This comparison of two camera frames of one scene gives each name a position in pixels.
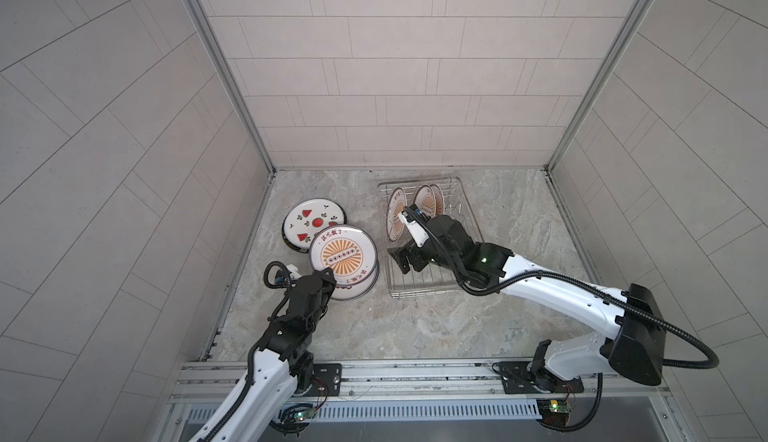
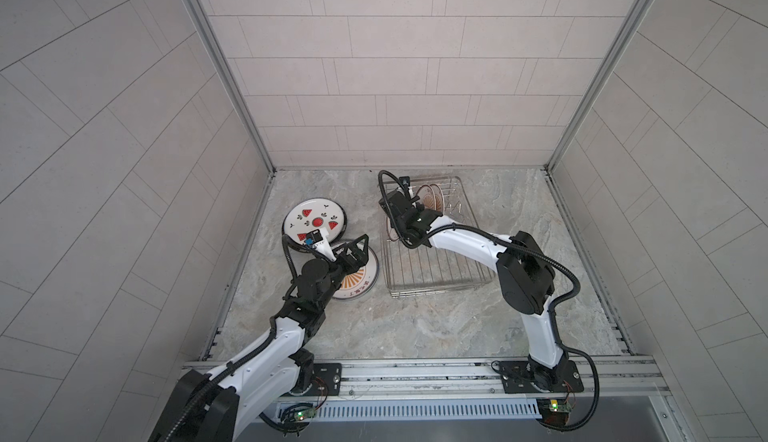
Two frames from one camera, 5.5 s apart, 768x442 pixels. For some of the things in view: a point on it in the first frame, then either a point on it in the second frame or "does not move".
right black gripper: (400, 259) to (391, 217)
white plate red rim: (425, 201) does not move
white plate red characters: (355, 271) does not move
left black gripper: (326, 284) to (352, 257)
